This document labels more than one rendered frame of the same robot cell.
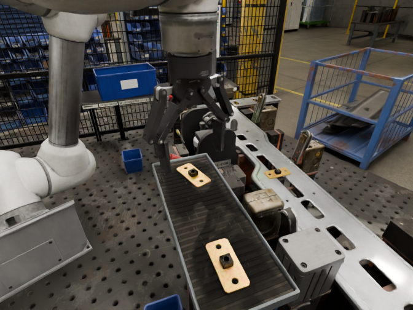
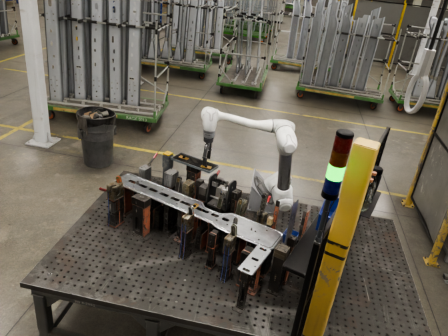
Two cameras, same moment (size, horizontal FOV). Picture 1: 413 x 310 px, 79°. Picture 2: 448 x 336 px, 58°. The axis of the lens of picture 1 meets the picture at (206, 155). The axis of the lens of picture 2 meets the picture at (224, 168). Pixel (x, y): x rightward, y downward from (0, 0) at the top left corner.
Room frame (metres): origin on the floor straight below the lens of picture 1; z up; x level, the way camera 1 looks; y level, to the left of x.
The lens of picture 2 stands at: (2.61, -1.83, 2.61)
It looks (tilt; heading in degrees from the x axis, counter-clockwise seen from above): 27 degrees down; 137
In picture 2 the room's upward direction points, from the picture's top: 6 degrees clockwise
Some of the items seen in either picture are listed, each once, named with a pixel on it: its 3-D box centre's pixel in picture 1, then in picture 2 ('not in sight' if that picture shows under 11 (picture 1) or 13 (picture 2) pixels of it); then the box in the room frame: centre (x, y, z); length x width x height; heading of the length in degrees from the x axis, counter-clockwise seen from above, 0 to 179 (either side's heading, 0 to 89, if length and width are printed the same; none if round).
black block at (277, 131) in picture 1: (270, 159); (212, 250); (0.97, -0.30, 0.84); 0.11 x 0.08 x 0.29; 110
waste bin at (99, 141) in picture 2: not in sight; (97, 137); (-2.12, 0.30, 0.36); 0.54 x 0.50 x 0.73; 129
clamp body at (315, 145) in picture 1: (301, 181); (187, 235); (0.78, -0.38, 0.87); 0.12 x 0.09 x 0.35; 110
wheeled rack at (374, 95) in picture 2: not in sight; (345, 61); (-2.50, 6.35, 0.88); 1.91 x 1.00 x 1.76; 36
